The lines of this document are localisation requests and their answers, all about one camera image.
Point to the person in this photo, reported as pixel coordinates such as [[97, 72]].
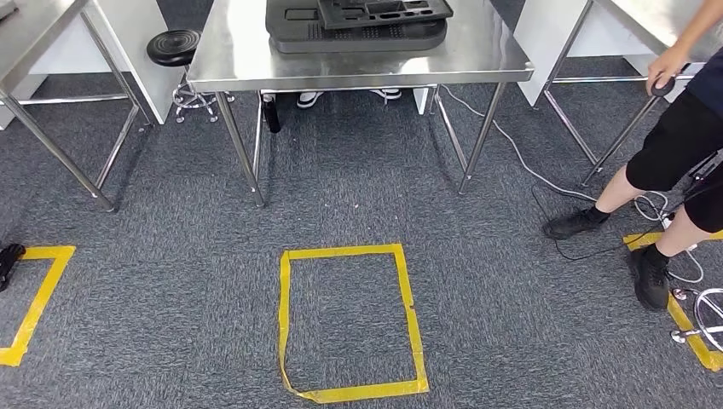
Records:
[[672, 147], [308, 99]]

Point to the small black device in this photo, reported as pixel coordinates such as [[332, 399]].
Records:
[[10, 259]]

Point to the black plastic bracket panel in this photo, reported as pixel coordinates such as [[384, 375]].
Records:
[[384, 11]]

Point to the white table with steel legs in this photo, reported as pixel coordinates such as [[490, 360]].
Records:
[[531, 45]]

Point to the person's forearm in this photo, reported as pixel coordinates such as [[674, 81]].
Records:
[[697, 25]]

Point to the small black upright object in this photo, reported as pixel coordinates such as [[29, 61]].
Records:
[[272, 115]]

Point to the person's hand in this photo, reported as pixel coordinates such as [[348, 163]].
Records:
[[666, 65]]

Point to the stainless steel workbench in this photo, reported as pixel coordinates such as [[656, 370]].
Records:
[[638, 17], [34, 28], [237, 51]]

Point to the chrome stool base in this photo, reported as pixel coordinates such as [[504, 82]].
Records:
[[706, 316], [195, 101]]

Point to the black engine cover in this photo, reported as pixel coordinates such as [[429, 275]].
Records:
[[361, 40]]

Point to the yellow floor tape outline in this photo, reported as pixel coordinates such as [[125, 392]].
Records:
[[39, 299], [683, 322]]

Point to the black handheld button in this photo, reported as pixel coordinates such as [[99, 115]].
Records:
[[664, 88]]

